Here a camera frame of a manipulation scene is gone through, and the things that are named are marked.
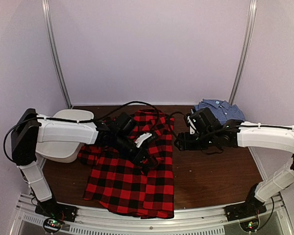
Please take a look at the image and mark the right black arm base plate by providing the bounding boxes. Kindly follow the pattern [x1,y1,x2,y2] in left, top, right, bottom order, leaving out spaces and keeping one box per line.
[224,202,267,221]

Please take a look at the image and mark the white plastic bin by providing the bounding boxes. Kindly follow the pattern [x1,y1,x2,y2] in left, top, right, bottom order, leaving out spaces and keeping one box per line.
[36,109,94,163]

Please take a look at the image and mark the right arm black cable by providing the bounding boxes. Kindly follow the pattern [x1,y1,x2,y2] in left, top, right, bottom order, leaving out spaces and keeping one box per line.
[170,111,192,138]

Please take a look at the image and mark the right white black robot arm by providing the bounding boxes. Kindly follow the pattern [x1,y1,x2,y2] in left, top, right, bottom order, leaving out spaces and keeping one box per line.
[174,108,294,216]

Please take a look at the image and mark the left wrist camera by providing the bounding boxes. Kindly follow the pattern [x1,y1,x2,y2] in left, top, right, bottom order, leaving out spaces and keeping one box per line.
[134,132,158,148]

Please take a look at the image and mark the left circuit board with leds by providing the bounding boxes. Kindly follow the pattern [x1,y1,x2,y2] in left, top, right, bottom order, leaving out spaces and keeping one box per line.
[43,218,64,233]

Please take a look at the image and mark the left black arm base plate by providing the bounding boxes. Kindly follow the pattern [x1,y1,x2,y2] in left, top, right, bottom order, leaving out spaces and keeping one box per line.
[35,204,78,222]

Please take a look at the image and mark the red black plaid shirt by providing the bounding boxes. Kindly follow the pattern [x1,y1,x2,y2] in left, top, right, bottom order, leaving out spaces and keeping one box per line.
[77,109,174,219]

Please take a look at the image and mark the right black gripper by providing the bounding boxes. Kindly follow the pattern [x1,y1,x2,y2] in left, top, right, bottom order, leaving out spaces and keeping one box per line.
[175,131,216,151]

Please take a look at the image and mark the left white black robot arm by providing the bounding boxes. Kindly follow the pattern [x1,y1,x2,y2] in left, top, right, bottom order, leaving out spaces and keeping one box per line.
[6,108,157,218]

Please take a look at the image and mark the left aluminium corner post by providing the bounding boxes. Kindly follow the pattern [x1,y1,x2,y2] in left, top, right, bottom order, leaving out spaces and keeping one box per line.
[42,0,73,109]

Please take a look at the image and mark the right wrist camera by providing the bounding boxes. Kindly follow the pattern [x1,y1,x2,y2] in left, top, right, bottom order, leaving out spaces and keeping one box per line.
[186,114,197,135]

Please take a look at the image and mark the aluminium corner post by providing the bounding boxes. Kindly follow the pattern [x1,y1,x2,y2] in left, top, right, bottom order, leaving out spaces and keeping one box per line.
[229,0,258,105]
[42,0,73,109]

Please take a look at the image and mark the blue checked folded shirt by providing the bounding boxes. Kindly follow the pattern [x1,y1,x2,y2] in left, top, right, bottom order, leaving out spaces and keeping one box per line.
[194,99,246,125]

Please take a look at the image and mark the right circuit board with leds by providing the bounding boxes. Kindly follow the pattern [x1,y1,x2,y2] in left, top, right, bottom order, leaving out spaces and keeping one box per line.
[240,219,260,233]

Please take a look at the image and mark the right aluminium corner post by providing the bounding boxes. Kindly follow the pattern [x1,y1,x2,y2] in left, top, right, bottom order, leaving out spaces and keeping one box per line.
[229,0,258,105]

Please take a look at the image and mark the aluminium front frame rail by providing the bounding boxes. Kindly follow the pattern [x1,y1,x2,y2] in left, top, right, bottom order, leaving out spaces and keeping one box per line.
[8,193,294,235]

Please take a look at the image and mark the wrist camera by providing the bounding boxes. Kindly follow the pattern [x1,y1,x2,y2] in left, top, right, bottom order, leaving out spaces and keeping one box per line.
[134,132,158,148]
[186,114,197,135]

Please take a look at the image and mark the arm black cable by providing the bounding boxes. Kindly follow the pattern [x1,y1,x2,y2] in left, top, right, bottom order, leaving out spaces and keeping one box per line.
[3,100,162,167]
[170,111,192,138]

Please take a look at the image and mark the circuit board with leds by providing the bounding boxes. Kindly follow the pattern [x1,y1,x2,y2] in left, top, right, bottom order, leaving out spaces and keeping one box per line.
[43,218,64,233]
[240,219,260,233]

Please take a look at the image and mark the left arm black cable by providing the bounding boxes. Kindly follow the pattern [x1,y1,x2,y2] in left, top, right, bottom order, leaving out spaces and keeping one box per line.
[3,100,162,167]

